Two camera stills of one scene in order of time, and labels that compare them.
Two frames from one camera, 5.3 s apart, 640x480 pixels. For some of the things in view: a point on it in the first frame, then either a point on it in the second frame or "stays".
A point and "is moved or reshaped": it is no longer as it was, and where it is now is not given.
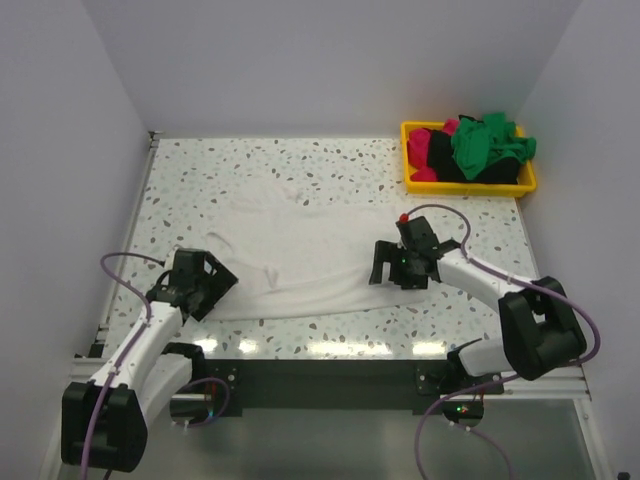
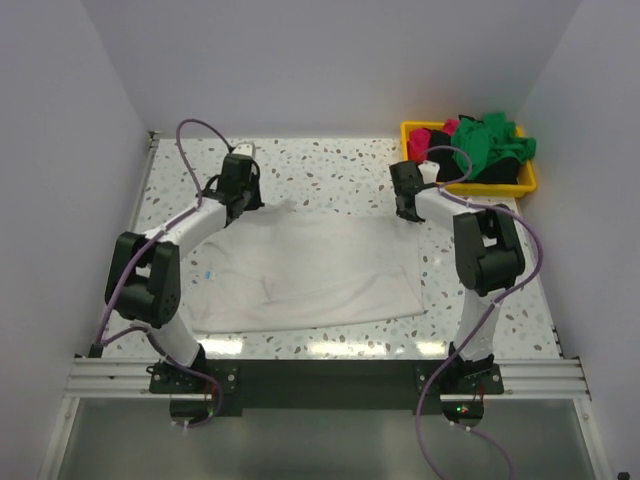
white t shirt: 294,251 is moved or reshaped
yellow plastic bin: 526,178 stays
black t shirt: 442,158 stays
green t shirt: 479,144 stays
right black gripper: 395,270 -> 405,201
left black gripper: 213,289 -> 248,195
